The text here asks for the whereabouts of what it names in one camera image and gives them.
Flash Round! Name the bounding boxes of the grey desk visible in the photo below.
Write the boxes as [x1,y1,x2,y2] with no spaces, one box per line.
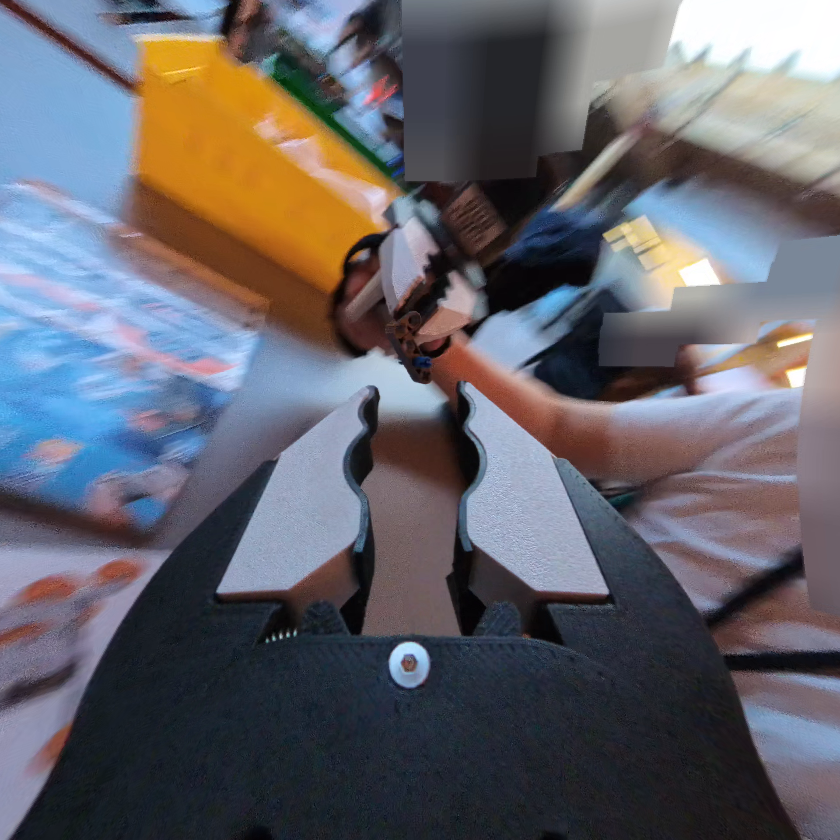
[0,0,473,775]

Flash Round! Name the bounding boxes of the blue instruction booklet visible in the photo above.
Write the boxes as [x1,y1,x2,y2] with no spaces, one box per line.
[0,315,260,532]

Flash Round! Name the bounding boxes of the yellow plastic bin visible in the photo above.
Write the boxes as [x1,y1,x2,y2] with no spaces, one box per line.
[131,36,401,296]

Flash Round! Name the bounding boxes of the open white instruction booklet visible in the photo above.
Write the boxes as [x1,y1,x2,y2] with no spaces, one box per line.
[0,545,172,775]

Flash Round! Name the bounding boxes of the black harness strap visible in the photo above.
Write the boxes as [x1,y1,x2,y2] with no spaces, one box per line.
[705,551,840,673]

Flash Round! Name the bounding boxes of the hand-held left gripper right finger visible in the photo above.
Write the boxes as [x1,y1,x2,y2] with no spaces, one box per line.
[446,381,610,635]

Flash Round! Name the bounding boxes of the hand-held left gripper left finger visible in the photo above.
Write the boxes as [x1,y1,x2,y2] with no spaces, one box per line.
[217,386,380,635]

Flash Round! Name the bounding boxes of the person's right forearm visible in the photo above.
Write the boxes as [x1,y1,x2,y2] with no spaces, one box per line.
[427,331,621,483]

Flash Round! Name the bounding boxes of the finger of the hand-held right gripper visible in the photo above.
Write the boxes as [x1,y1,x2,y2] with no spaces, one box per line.
[420,282,489,340]
[381,218,442,314]

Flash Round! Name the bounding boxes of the person's right hand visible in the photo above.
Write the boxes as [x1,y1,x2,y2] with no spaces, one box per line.
[336,262,401,358]

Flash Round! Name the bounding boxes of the grey holed beam with blue pin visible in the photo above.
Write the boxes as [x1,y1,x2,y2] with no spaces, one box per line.
[386,311,434,385]

